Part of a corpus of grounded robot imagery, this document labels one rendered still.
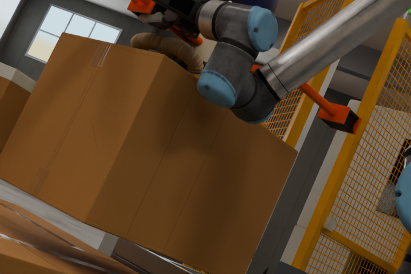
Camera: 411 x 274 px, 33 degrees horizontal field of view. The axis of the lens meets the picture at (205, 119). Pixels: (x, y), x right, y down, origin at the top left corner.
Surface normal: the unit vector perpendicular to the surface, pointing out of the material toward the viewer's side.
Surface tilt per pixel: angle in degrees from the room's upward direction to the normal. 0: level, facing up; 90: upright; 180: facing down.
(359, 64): 90
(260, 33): 85
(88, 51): 90
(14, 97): 90
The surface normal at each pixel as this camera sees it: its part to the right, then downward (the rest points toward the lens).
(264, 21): 0.76, 0.16
